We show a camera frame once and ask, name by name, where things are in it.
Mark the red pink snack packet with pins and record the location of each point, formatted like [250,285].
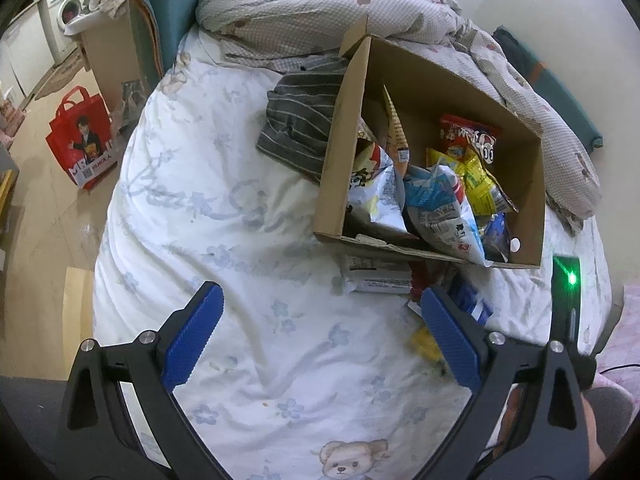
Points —
[465,132]

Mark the grey striped cloth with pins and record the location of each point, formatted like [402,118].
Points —
[295,120]

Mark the white cabinet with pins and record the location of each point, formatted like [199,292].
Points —
[25,55]

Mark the cardboard box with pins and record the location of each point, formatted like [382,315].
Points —
[350,135]

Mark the red shopping bag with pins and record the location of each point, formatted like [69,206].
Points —
[75,135]

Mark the teal cushion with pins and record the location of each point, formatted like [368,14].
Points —
[555,90]

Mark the beige floor mat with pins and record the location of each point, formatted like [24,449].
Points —
[55,77]

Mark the white floral bed sheet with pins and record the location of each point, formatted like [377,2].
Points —
[275,260]

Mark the small blue snack packet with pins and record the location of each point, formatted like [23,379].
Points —
[497,235]

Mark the white black snack packet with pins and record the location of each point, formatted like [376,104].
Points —
[375,195]

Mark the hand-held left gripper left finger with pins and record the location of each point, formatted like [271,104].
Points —
[192,335]

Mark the tan peanut snack packet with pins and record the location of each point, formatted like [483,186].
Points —
[397,130]

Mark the red white blue snack packet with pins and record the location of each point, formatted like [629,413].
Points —
[440,210]

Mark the white washing machine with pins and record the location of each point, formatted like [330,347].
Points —
[65,10]

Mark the large yellow snack packet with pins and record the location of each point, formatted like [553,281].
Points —
[480,190]

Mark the teal bed headboard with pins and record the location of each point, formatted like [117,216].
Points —
[170,5]

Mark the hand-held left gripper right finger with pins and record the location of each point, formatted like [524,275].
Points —
[450,335]

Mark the small yellow snack packet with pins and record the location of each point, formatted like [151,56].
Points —
[425,345]

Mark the large brown carton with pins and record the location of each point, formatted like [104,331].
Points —
[110,65]

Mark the grey checkered quilt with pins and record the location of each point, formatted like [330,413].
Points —
[300,15]

